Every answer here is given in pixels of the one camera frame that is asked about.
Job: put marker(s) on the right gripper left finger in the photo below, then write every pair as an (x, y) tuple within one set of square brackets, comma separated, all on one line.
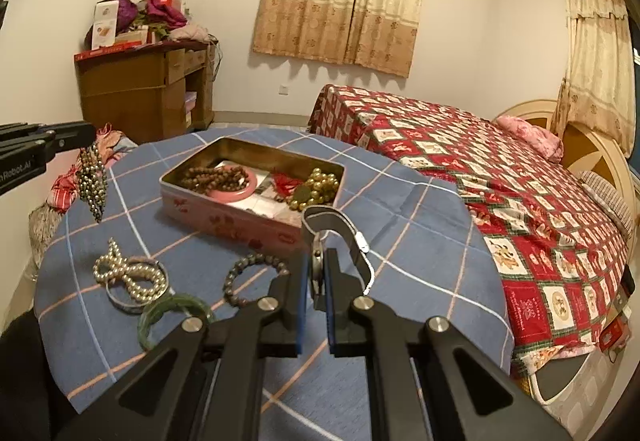
[(204, 380)]

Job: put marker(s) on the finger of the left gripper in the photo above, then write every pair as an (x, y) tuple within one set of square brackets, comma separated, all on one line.
[(27, 148)]

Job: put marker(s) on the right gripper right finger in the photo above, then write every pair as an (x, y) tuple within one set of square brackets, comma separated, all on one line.
[(426, 380)]

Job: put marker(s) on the silver metal bangle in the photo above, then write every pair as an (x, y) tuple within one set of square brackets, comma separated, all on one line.
[(140, 282)]

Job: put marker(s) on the pink jade bangle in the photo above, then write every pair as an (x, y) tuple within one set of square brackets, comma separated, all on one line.
[(230, 183)]

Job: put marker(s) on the red string tassel charm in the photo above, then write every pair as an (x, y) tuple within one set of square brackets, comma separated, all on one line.
[(284, 185)]

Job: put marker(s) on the pile of clothes on floor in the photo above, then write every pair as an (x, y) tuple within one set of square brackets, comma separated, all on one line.
[(85, 181)]

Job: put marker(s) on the brown wooden desk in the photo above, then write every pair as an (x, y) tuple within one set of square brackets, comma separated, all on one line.
[(151, 93)]

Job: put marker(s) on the blue plaid tablecloth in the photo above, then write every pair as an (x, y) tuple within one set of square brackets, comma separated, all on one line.
[(427, 254)]

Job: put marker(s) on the flat red box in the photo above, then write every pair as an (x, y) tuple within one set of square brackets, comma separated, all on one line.
[(107, 50)]

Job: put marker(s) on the white product box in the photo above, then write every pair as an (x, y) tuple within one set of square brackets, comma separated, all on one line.
[(104, 25)]

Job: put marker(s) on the purple cloth bundle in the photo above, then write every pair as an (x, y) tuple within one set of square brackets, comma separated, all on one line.
[(126, 14)]

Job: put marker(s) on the printed paper in tin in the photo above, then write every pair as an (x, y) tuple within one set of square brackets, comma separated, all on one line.
[(264, 201)]

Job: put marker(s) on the red patterned bedspread bed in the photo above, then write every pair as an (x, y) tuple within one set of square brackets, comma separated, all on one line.
[(559, 256)]

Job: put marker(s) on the magenta cloth bundle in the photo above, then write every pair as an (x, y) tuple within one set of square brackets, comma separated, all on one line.
[(158, 12)]

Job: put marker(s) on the pink metal tin box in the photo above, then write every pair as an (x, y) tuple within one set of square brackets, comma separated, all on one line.
[(184, 199)]

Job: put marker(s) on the pink folded cloth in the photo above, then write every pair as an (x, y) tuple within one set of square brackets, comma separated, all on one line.
[(191, 32)]

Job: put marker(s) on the striped grey pillow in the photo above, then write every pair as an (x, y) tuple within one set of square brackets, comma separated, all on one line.
[(605, 195)]

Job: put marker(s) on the pink floral pillow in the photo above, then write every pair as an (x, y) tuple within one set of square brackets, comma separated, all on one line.
[(541, 140)]

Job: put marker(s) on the cream wooden headboard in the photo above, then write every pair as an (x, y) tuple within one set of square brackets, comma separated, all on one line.
[(584, 149)]

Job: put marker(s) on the beige curtain right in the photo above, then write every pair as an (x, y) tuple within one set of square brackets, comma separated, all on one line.
[(598, 89)]

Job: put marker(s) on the wall power socket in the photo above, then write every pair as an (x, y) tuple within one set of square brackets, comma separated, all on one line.
[(284, 89)]

